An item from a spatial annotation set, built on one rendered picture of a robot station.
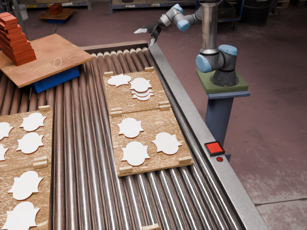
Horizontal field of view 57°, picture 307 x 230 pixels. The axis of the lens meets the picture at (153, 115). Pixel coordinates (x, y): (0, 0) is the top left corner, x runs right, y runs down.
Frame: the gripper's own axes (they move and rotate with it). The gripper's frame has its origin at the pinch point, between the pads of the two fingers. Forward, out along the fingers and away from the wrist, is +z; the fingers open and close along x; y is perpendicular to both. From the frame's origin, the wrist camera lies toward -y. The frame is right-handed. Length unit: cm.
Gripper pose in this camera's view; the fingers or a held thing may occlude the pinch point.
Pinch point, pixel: (140, 41)
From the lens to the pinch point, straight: 205.2
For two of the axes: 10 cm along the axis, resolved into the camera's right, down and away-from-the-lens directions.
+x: -6.2, -6.5, -4.4
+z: -7.8, 5.8, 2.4
